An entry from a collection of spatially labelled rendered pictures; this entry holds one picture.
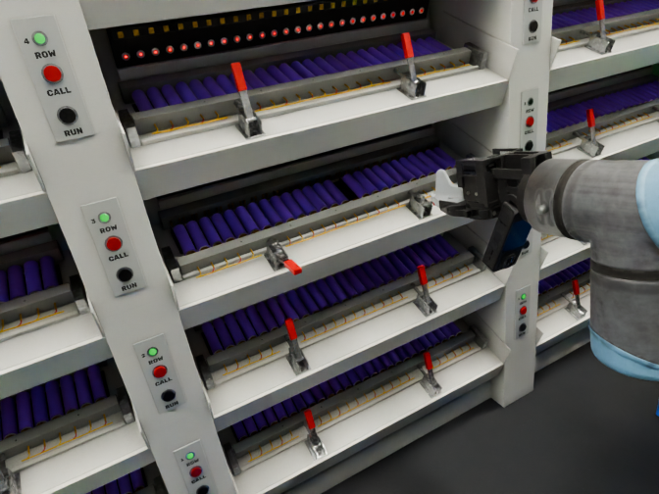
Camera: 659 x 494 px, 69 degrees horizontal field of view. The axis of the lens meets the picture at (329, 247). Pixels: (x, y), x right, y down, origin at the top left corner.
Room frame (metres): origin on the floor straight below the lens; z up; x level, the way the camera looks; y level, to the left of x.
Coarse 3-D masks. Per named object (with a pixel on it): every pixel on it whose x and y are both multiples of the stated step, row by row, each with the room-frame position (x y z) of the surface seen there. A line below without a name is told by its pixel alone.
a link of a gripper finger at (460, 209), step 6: (444, 204) 0.65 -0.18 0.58; (450, 204) 0.64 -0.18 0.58; (456, 204) 0.63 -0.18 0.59; (462, 204) 0.62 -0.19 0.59; (444, 210) 0.64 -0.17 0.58; (450, 210) 0.63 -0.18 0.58; (456, 210) 0.62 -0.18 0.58; (462, 210) 0.61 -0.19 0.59; (468, 210) 0.60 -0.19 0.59; (474, 210) 0.60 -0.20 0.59; (456, 216) 0.62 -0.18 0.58; (462, 216) 0.61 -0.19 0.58; (468, 216) 0.60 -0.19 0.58
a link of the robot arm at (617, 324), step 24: (600, 288) 0.41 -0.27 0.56; (624, 288) 0.39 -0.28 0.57; (648, 288) 0.38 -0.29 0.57; (600, 312) 0.41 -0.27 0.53; (624, 312) 0.39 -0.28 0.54; (648, 312) 0.38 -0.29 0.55; (600, 336) 0.40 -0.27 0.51; (624, 336) 0.38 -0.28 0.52; (648, 336) 0.37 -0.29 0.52; (600, 360) 0.40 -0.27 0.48; (624, 360) 0.38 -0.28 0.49; (648, 360) 0.37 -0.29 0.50
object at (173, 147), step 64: (320, 0) 0.86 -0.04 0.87; (384, 0) 0.90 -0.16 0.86; (128, 64) 0.74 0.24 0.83; (192, 64) 0.78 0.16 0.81; (256, 64) 0.80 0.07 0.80; (320, 64) 0.82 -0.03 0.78; (384, 64) 0.81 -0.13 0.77; (448, 64) 0.85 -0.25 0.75; (512, 64) 0.81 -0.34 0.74; (128, 128) 0.61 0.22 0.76; (192, 128) 0.65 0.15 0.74; (256, 128) 0.66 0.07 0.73; (320, 128) 0.68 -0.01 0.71; (384, 128) 0.73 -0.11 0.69
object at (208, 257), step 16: (432, 176) 0.82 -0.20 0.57; (448, 176) 0.83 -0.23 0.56; (384, 192) 0.78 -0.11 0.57; (400, 192) 0.78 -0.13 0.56; (336, 208) 0.74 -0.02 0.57; (352, 208) 0.74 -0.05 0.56; (368, 208) 0.76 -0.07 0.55; (288, 224) 0.70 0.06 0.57; (304, 224) 0.70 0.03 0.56; (320, 224) 0.72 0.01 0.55; (240, 240) 0.67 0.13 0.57; (256, 240) 0.67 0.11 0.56; (304, 240) 0.69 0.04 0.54; (192, 256) 0.64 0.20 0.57; (208, 256) 0.64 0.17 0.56; (224, 256) 0.65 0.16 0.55; (256, 256) 0.66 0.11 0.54
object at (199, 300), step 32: (448, 128) 0.96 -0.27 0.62; (320, 160) 0.85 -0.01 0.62; (192, 192) 0.76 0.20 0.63; (160, 224) 0.74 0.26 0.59; (352, 224) 0.74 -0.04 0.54; (384, 224) 0.74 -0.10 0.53; (416, 224) 0.74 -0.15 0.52; (448, 224) 0.78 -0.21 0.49; (288, 256) 0.67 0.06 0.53; (320, 256) 0.67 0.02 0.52; (352, 256) 0.69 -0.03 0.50; (192, 288) 0.61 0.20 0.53; (224, 288) 0.61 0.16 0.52; (256, 288) 0.62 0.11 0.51; (288, 288) 0.65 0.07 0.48; (192, 320) 0.59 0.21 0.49
